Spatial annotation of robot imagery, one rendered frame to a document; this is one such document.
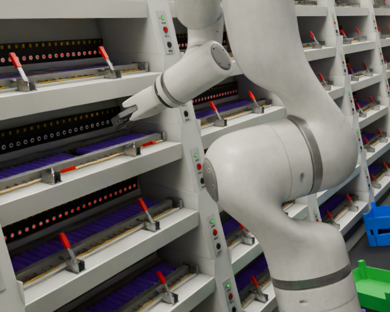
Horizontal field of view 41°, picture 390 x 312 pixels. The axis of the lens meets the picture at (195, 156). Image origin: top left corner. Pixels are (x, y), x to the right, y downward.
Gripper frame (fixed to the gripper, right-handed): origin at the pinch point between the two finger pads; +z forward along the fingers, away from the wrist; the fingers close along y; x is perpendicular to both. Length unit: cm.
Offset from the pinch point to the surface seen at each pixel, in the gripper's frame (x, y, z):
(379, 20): -29, -303, 9
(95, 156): 4.8, 5.4, 8.7
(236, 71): -8, -63, 1
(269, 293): 66, -54, 22
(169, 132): 4.7, -22.7, 7.1
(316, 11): -28, -148, -4
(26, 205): 10.7, 30.8, 5.6
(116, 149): 4.6, -2.0, 8.6
